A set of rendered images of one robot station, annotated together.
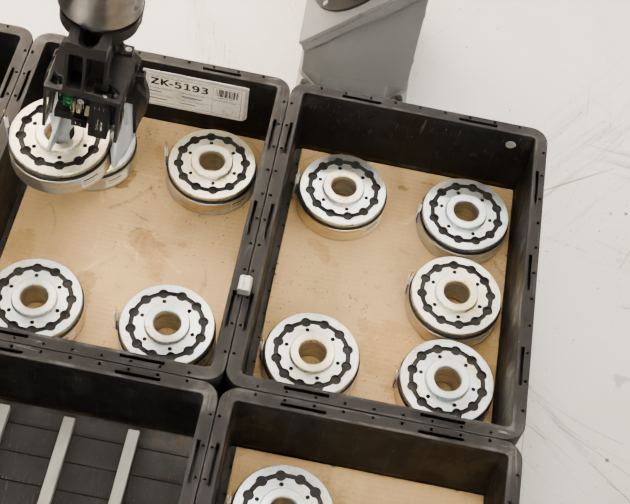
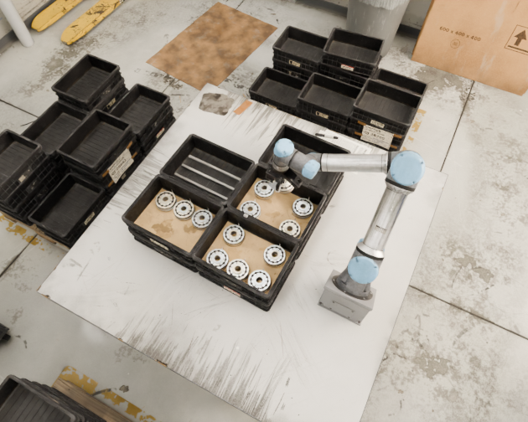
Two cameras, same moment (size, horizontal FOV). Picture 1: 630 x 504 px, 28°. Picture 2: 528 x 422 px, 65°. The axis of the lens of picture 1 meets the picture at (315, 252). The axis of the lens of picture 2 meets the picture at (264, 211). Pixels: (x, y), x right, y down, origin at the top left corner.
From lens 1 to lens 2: 1.53 m
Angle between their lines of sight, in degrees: 54
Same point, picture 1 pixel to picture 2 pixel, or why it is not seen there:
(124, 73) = (274, 175)
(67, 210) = (288, 202)
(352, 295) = (248, 251)
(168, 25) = not seen: hidden behind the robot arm
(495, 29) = (344, 346)
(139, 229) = (279, 213)
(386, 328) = (238, 255)
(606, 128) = (298, 363)
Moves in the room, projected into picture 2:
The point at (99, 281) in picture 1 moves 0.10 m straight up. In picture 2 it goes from (268, 203) to (268, 192)
